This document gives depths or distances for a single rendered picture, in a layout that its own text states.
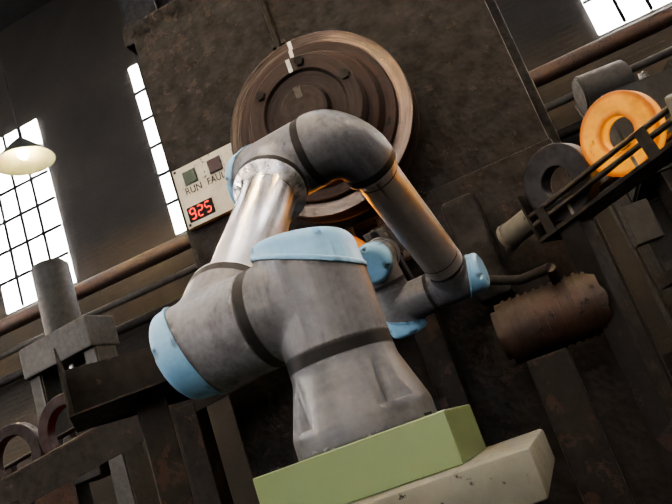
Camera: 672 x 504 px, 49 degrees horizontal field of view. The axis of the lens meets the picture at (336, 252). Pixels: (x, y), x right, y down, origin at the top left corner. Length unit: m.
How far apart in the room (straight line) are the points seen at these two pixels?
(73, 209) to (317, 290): 9.46
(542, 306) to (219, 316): 0.79
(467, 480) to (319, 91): 1.25
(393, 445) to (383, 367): 0.09
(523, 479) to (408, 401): 0.17
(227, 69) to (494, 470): 1.71
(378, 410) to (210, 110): 1.53
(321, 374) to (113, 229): 9.02
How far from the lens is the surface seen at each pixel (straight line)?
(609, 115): 1.44
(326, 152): 1.13
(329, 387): 0.73
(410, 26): 2.01
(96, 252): 9.80
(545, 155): 1.51
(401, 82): 1.78
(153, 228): 9.38
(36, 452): 2.13
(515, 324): 1.44
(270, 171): 1.11
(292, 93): 1.75
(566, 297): 1.44
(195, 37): 2.25
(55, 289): 7.55
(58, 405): 2.08
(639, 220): 5.75
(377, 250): 1.37
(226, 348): 0.80
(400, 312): 1.40
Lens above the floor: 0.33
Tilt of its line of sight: 16 degrees up
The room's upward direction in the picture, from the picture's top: 20 degrees counter-clockwise
